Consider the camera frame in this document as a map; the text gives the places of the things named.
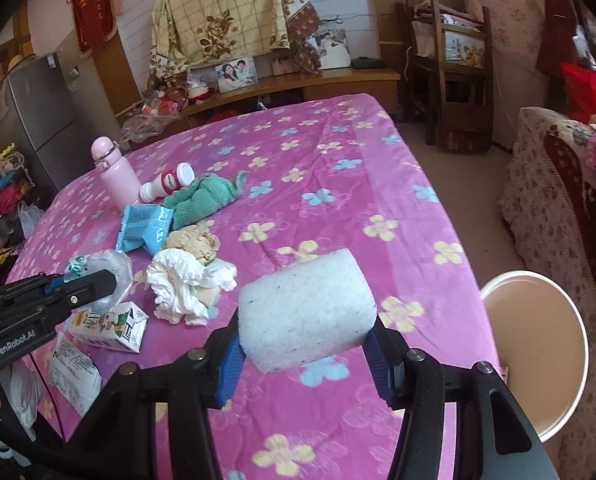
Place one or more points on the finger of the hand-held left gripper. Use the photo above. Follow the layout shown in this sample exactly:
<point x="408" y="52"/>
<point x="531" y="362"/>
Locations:
<point x="50" y="285"/>
<point x="95" y="287"/>

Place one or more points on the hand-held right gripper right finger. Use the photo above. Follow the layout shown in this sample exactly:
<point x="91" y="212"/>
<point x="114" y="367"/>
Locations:
<point x="381" y="367"/>

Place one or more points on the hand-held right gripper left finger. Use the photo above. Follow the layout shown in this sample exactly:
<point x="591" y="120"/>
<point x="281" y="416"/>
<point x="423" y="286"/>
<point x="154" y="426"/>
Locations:
<point x="228" y="367"/>

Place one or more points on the clear plastic bag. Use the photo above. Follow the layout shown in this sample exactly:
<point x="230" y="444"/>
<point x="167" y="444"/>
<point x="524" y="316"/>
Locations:
<point x="110" y="265"/>

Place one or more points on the green white milk carton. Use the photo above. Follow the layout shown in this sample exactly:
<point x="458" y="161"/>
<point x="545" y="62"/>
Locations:
<point x="120" y="327"/>

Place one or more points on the white printed packet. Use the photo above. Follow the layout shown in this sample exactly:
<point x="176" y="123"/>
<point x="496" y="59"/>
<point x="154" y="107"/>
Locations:
<point x="73" y="375"/>

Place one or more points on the blue snack packet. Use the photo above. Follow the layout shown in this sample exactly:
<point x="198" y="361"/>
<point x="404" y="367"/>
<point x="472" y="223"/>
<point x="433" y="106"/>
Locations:
<point x="140" y="227"/>

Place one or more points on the white tissue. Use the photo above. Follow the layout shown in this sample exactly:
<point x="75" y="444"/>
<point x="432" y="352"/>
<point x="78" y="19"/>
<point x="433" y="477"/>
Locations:
<point x="178" y="285"/>

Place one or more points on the white foam block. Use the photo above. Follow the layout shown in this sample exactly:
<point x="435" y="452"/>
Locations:
<point x="305" y="310"/>

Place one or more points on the beige paper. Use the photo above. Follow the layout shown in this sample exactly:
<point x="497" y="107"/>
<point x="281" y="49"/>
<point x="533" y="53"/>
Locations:
<point x="193" y="242"/>

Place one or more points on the green towel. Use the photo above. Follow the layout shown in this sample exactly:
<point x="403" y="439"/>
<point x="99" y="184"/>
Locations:
<point x="200" y="200"/>

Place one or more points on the beige round waste bin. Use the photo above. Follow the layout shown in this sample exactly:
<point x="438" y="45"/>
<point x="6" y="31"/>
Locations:
<point x="527" y="340"/>

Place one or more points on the pink water bottle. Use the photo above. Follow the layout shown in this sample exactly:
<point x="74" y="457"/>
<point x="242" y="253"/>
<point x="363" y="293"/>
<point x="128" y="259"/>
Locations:
<point x="115" y="175"/>

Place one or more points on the white bottle with red label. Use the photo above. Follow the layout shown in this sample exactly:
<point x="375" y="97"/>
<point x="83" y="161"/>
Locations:
<point x="165" y="182"/>

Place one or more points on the clear plastic bags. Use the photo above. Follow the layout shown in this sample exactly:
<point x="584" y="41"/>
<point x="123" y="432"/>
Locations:
<point x="140" y="127"/>

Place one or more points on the grey refrigerator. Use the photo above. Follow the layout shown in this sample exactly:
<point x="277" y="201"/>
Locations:
<point x="43" y="115"/>

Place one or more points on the pink floral blanket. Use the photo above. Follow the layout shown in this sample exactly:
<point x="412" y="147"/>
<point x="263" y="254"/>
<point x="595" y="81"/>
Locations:
<point x="328" y="185"/>

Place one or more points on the red and white bowl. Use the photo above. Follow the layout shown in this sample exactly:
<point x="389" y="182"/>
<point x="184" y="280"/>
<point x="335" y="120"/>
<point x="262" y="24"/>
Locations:
<point x="200" y="91"/>

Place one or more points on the floral covered sofa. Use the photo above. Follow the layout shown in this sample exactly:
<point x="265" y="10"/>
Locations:
<point x="542" y="200"/>

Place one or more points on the framed couple photo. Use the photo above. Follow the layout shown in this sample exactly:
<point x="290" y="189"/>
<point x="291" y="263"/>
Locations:
<point x="235" y="74"/>

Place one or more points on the dark wooden chair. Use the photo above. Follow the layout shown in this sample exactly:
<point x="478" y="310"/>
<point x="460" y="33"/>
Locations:
<point x="465" y="105"/>

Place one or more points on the wooden cabinet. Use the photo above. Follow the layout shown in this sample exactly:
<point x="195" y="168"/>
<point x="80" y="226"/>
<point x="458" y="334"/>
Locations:
<point x="328" y="85"/>

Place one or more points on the small wooden box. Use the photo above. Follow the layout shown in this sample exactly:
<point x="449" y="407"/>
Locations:
<point x="283" y="66"/>

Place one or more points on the yellow floral hanging cloth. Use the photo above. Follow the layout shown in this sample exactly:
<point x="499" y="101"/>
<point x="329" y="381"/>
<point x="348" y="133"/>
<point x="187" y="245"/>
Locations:
<point x="218" y="10"/>

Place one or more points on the flat black device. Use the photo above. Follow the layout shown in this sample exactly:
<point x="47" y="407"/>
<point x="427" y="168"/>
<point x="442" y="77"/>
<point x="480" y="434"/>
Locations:
<point x="367" y="63"/>

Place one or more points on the framed wedding photo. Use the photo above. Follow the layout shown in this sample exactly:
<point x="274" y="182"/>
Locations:
<point x="330" y="50"/>

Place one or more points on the framed floral picture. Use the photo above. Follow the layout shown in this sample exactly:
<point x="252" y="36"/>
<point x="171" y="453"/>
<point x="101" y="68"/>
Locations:
<point x="465" y="49"/>

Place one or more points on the red plastic bag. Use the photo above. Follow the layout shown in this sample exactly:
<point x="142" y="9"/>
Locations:
<point x="590" y="90"/>

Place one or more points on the floral curtain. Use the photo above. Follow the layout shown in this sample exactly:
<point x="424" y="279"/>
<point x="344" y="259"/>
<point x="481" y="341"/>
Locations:
<point x="507" y="5"/>

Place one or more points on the red wall hanging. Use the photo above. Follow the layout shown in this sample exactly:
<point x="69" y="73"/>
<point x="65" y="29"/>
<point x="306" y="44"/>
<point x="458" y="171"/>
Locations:
<point x="93" y="15"/>

